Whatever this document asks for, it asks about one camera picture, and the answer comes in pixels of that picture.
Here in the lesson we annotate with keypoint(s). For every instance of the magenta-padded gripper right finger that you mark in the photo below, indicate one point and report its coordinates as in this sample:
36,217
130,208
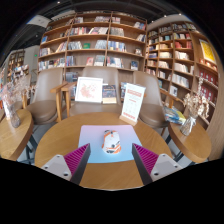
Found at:
147,159

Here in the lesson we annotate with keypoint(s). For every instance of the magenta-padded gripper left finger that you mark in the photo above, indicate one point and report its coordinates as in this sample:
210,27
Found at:
76,159

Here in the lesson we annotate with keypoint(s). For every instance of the white and orange computer mouse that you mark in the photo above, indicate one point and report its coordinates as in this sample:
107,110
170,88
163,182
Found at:
111,141

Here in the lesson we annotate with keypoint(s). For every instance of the pink-blue gradient mouse pad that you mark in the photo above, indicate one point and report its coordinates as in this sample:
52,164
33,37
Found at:
91,140

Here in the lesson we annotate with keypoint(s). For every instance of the round wooden side table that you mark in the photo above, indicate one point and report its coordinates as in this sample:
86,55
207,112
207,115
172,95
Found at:
191,145
15,136

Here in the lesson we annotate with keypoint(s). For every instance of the beige wooden-armed armchair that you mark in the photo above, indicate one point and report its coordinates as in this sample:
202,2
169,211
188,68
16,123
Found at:
151,110
96,108
43,106

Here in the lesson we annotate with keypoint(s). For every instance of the stack of colourful magazines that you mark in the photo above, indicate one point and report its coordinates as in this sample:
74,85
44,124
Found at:
173,116

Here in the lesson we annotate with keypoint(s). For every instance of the white red sign stand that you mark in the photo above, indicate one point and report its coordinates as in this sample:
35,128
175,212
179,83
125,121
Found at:
132,101

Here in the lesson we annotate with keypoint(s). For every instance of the white framed floral picture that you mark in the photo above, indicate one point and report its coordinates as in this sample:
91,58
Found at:
88,90

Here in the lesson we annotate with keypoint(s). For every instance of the dark cover book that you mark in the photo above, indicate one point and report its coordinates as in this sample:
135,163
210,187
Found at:
109,93

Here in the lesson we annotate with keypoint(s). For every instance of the curved wooden bookshelf unit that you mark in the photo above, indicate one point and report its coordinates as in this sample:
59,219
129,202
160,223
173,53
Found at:
176,60

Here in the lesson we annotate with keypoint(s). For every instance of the distant wooden bookshelf unit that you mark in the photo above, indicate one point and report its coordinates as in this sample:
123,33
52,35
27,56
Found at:
16,63

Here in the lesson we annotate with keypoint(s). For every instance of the wide wooden bookshelf unit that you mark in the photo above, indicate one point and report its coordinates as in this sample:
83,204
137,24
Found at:
93,40

